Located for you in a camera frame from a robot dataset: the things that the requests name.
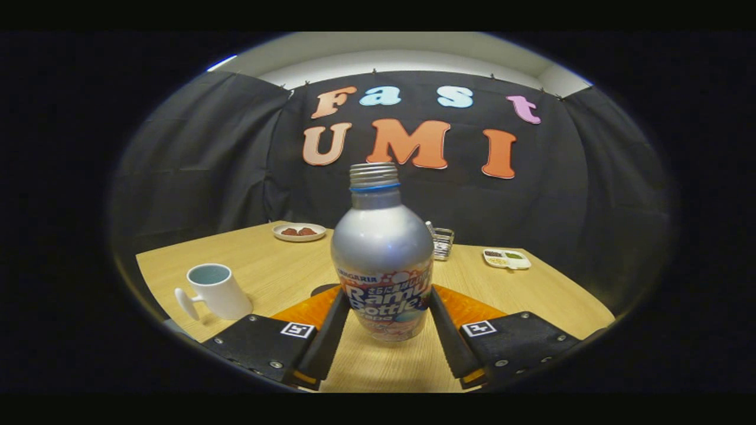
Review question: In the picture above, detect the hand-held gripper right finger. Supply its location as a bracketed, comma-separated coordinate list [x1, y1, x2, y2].
[428, 284, 583, 390]

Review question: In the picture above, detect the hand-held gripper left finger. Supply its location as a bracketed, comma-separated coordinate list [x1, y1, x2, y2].
[203, 285, 351, 391]

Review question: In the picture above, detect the silver juice bottle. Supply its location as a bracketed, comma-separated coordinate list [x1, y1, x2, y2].
[331, 162, 435, 342]

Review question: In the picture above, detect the white cup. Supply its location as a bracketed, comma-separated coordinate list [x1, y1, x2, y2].
[174, 263, 253, 322]

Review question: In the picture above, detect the wooden table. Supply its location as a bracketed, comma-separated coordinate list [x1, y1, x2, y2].
[136, 221, 616, 393]

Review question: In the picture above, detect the white divided condiment dish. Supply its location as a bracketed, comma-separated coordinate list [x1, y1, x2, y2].
[483, 248, 532, 271]

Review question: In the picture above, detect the white plate with red food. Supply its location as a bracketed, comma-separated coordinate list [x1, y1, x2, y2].
[272, 223, 327, 243]

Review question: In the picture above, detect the black backdrop cloth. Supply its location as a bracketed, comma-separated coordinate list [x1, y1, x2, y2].
[109, 70, 674, 313]

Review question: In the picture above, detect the metal wire basket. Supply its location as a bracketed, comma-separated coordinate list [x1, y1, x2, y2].
[430, 227, 455, 261]

